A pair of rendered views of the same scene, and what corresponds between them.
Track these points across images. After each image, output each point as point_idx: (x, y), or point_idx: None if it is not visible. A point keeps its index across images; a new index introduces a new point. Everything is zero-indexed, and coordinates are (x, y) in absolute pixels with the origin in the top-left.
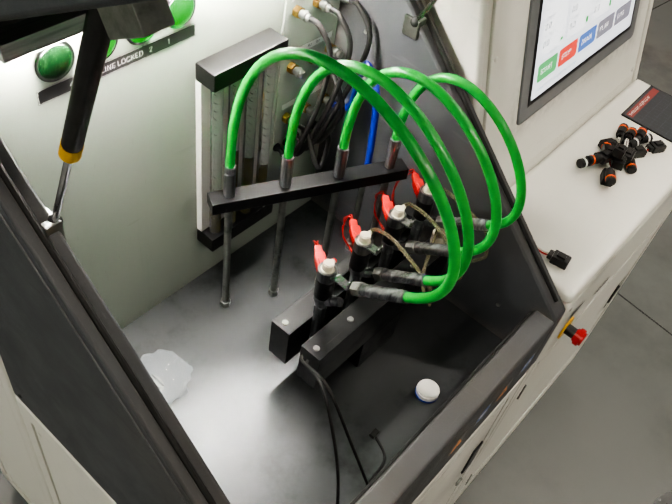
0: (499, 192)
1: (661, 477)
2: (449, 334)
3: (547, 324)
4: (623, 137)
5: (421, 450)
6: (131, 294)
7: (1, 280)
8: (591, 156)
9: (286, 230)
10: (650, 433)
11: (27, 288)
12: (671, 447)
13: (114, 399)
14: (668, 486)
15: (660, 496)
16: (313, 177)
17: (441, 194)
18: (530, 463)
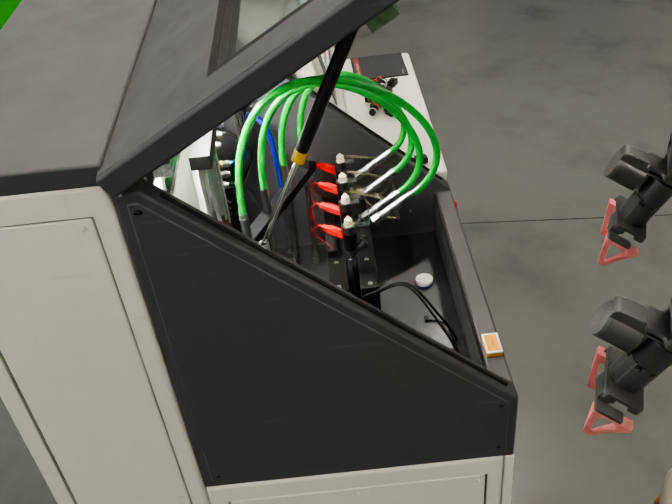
0: (403, 112)
1: (521, 297)
2: (398, 251)
3: (449, 193)
4: None
5: (471, 284)
6: None
7: (223, 336)
8: (374, 104)
9: None
10: (492, 281)
11: (261, 310)
12: (509, 279)
13: (357, 329)
14: (529, 298)
15: (604, 174)
16: (276, 198)
17: (411, 106)
18: None
